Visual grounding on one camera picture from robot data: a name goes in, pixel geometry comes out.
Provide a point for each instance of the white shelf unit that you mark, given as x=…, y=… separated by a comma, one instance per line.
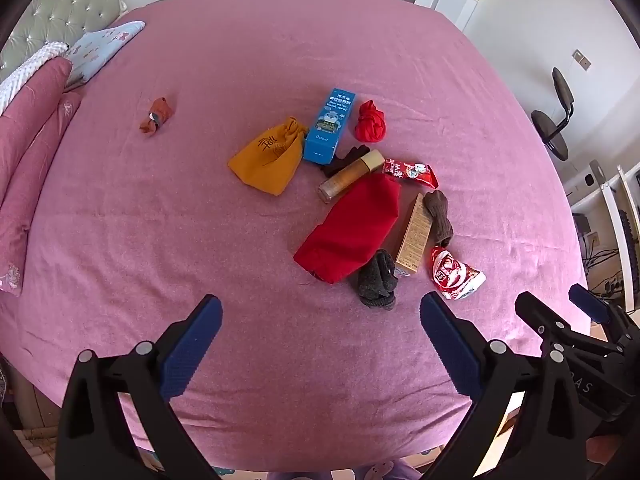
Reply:
x=605, y=208

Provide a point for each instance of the brown sock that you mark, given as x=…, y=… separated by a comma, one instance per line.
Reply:
x=436, y=205

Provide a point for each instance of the blue carton box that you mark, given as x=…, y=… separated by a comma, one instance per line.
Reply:
x=325, y=133

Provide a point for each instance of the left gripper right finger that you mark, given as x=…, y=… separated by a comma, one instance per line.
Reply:
x=548, y=439

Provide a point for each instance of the red milk candy wrapper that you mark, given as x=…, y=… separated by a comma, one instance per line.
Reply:
x=413, y=171

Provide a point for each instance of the light blue patterned pillow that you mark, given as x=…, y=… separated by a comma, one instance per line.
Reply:
x=93, y=50

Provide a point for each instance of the mustard drawstring pouch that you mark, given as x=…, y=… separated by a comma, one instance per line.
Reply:
x=270, y=161

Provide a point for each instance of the red zipper pouch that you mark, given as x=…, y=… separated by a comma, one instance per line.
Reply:
x=354, y=229

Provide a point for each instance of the pink bed sheet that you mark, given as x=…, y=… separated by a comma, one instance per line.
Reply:
x=131, y=230

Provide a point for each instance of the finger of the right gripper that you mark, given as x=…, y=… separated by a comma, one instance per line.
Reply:
x=560, y=341
x=614, y=320

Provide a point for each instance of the dark grey sock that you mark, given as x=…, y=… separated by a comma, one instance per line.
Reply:
x=376, y=282

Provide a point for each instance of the white knitted blanket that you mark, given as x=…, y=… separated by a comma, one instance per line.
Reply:
x=18, y=78

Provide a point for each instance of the gold L'Oreal box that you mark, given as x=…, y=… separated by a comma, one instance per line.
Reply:
x=412, y=247

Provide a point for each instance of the grey tufted headboard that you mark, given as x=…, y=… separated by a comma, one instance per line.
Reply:
x=45, y=21

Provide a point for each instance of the red rolled sock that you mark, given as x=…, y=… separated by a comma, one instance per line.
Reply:
x=371, y=124

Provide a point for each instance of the pink folded quilt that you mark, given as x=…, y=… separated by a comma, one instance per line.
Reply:
x=32, y=127

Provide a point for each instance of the dark maroon sock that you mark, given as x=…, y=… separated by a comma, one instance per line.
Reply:
x=339, y=163

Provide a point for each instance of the amber bottle gold cap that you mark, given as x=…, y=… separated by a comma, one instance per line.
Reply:
x=347, y=176

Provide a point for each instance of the crumpled red white wrapper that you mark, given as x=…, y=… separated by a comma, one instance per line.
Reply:
x=453, y=278

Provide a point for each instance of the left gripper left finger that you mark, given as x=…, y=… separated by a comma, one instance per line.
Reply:
x=94, y=439

